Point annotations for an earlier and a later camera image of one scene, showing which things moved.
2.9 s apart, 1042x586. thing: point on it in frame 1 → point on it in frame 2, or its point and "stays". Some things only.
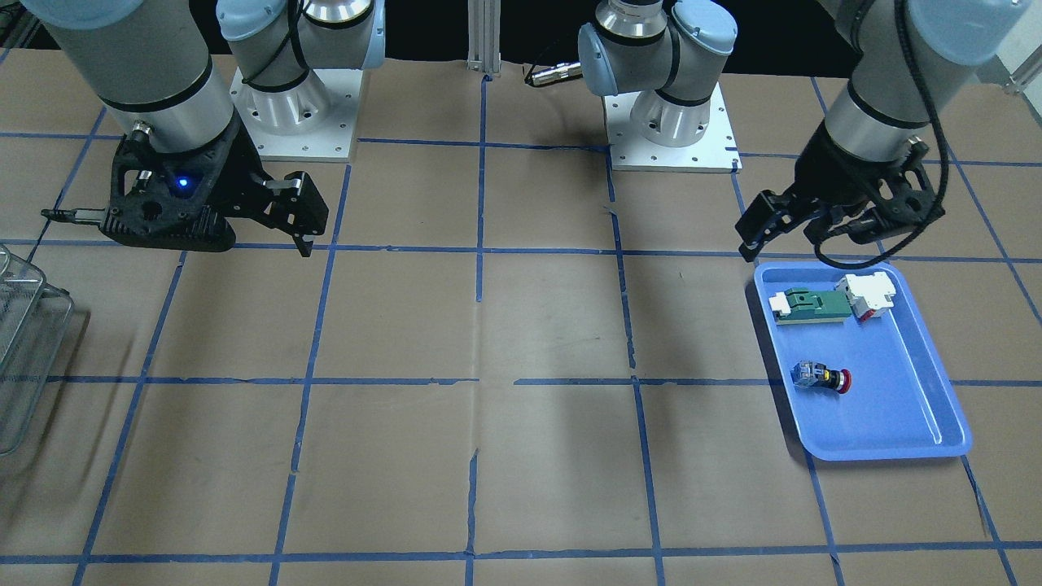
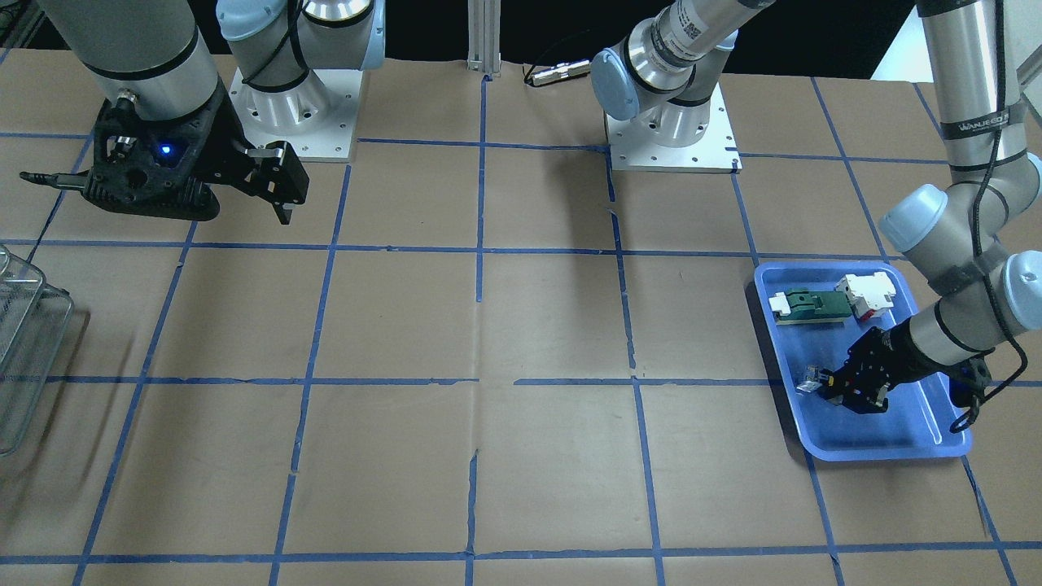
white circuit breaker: x=869 y=296 stays
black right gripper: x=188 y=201 → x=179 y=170
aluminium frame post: x=483 y=36 stays
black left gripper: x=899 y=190 → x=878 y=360
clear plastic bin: x=35 y=321 stays
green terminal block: x=801 y=306 stays
